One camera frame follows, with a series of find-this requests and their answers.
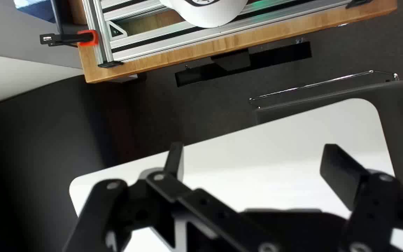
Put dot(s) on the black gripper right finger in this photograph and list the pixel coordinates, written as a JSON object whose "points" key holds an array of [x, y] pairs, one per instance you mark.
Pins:
{"points": [[378, 210]]}

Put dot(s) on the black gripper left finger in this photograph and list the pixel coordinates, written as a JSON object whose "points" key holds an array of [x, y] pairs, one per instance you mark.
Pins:
{"points": [[117, 210]]}

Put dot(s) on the orange black clamp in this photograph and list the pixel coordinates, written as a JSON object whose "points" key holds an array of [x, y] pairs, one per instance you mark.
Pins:
{"points": [[77, 38]]}

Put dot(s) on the grey box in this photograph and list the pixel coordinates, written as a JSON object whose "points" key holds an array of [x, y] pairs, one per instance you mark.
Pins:
{"points": [[19, 36]]}

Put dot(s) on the wooden board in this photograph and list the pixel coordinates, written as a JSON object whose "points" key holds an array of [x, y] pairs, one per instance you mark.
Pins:
{"points": [[257, 35]]}

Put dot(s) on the white domed device black logo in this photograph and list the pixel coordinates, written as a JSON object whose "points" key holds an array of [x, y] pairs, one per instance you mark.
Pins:
{"points": [[206, 11]]}

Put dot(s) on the aluminium profile frame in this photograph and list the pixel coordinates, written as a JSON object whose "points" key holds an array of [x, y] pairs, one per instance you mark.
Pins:
{"points": [[164, 39]]}

